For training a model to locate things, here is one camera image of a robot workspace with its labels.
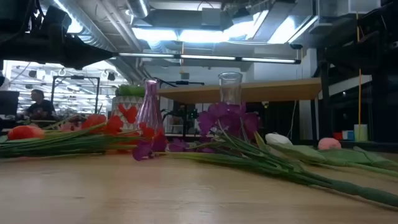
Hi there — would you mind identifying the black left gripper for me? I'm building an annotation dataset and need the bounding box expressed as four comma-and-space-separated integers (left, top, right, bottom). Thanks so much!
30, 37, 114, 70

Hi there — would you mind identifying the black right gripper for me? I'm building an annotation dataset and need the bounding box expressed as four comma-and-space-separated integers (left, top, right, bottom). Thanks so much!
325, 30, 385, 72

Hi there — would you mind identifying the red artificial flower bunch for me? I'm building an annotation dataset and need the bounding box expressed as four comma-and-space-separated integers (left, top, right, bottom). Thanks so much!
0, 104, 167, 158

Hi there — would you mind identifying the pink artificial flower bunch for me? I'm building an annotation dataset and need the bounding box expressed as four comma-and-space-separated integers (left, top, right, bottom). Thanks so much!
58, 116, 84, 132

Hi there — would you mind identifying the purple ribbed glass vase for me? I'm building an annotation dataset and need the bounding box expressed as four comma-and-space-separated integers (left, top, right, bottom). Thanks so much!
136, 78, 165, 133

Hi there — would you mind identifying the pink artificial tulip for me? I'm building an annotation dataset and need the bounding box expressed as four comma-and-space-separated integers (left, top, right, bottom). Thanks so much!
317, 137, 398, 171

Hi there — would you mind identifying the orange artificial tulip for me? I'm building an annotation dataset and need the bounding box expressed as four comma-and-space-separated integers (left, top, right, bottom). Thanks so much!
0, 124, 103, 153

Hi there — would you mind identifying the white artificial tulip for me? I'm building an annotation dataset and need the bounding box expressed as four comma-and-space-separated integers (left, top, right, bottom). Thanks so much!
264, 133, 398, 180

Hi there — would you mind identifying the wooden shelf with black legs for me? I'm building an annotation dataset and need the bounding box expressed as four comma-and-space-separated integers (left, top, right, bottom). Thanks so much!
157, 60, 335, 147

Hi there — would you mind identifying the succulent in patterned white pot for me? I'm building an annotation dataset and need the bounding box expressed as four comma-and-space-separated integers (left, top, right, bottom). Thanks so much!
111, 84, 146, 131

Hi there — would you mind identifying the person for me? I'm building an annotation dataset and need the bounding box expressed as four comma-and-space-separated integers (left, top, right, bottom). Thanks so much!
24, 88, 57, 121

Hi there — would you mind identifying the pale green cup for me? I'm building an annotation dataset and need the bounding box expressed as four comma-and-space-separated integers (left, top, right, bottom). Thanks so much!
353, 124, 369, 142

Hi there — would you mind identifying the black monitor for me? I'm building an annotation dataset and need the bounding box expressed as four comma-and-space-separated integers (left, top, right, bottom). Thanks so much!
0, 90, 20, 117

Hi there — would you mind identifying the long ceiling light bar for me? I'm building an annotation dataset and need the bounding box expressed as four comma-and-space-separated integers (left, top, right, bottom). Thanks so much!
117, 52, 302, 65

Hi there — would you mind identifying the clear glass vase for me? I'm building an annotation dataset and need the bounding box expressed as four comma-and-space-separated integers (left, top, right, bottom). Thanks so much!
218, 72, 244, 106

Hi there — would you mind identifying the purple artificial flower bunch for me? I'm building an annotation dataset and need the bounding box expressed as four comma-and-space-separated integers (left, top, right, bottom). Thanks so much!
132, 101, 398, 208

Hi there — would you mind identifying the black background rig frame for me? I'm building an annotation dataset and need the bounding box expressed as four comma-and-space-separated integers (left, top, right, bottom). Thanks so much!
51, 75, 101, 121

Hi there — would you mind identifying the yellow hanging cord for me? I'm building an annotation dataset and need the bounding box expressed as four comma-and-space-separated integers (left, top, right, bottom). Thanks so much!
356, 12, 363, 142

